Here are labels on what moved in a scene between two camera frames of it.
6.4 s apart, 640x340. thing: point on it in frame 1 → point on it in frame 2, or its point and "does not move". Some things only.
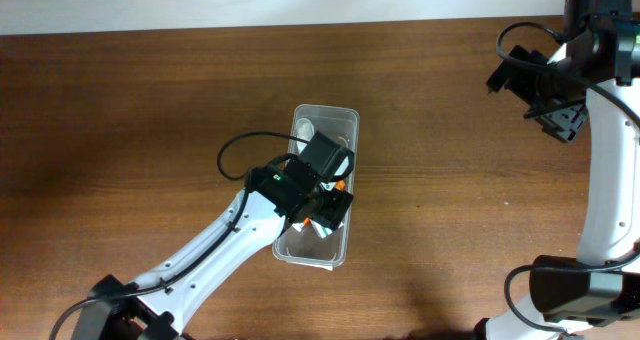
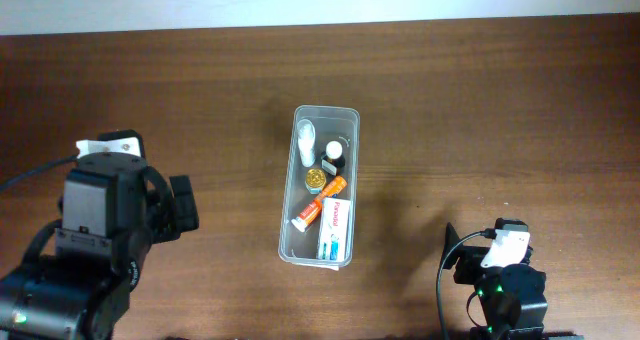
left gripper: [331, 206] → [182, 202]
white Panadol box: [321, 231] → [335, 219]
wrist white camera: [340, 171] → [113, 141]
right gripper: [522, 80] → [467, 262]
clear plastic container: [291, 244] does not move
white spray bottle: [305, 130] does not move
